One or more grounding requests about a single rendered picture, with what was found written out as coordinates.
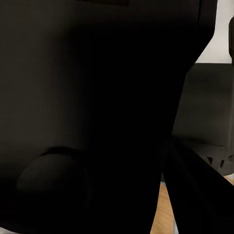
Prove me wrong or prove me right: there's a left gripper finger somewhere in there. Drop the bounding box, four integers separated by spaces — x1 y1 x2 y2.
162 134 234 234

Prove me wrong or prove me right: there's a digital camera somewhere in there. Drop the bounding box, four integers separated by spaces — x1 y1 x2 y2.
0 0 217 234

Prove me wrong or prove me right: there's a camera tripod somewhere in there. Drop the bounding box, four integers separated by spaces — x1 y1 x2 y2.
161 17 234 234

